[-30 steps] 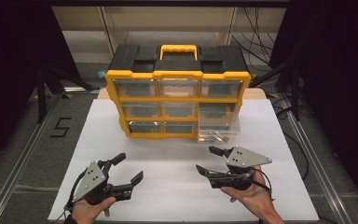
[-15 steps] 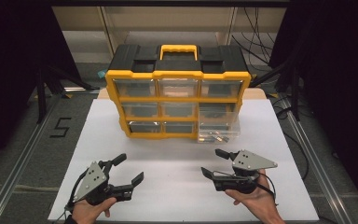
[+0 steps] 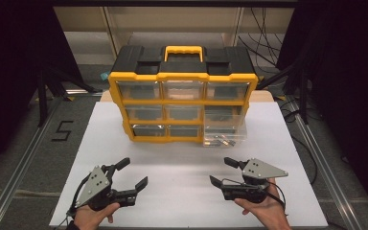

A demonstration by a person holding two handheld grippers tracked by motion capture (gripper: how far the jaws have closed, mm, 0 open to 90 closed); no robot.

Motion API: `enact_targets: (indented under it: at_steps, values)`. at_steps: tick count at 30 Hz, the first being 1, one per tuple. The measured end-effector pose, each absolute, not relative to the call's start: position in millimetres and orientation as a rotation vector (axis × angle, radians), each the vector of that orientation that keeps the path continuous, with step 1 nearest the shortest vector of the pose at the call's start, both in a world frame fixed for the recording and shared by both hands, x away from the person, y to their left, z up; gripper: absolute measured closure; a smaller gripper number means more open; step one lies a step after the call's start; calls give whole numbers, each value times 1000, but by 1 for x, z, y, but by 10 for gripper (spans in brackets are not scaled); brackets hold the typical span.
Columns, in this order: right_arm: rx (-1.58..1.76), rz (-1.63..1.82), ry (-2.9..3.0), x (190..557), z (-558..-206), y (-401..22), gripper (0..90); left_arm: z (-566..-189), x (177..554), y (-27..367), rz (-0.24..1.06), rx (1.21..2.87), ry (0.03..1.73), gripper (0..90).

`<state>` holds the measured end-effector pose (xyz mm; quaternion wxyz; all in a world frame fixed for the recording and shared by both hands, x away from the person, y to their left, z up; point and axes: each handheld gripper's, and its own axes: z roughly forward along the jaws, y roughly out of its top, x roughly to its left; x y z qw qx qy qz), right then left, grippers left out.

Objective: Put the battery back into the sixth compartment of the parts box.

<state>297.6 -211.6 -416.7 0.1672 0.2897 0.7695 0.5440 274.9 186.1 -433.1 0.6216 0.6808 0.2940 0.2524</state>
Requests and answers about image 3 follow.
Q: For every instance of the yellow and black organizer cabinet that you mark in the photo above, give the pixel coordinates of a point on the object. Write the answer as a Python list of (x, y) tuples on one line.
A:
[(185, 67)]

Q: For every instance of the white table cover board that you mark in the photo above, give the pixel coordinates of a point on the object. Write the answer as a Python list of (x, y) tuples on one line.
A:
[(172, 191)]

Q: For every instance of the large clear plastic drawer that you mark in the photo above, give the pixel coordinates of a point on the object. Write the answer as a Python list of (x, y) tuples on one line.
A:
[(225, 129)]

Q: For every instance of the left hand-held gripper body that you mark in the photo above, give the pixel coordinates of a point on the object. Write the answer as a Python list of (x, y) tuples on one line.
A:
[(92, 186)]

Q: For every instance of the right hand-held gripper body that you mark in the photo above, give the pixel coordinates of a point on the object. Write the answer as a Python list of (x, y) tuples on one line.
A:
[(260, 169)]

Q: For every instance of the black metal stand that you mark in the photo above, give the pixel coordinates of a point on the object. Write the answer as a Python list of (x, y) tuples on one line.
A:
[(42, 102), (303, 102)]

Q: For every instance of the set of small clear drawers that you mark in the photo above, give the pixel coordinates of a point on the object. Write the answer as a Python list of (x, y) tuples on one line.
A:
[(139, 90)]

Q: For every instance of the small teal object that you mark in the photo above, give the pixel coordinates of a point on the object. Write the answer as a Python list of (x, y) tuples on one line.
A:
[(104, 76)]

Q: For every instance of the aluminium floor rail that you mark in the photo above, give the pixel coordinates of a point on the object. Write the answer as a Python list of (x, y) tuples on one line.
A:
[(20, 166), (327, 174)]

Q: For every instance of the person's right hand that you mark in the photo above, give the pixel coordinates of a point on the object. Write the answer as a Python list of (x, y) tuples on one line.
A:
[(268, 214)]

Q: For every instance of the person's left hand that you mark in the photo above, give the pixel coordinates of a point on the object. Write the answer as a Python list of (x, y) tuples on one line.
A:
[(89, 219)]

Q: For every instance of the black curtain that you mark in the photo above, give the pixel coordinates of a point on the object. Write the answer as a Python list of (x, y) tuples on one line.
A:
[(348, 80), (12, 64)]

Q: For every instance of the beige shelf unit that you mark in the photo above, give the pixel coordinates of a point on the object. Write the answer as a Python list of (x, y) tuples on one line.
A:
[(86, 19)]

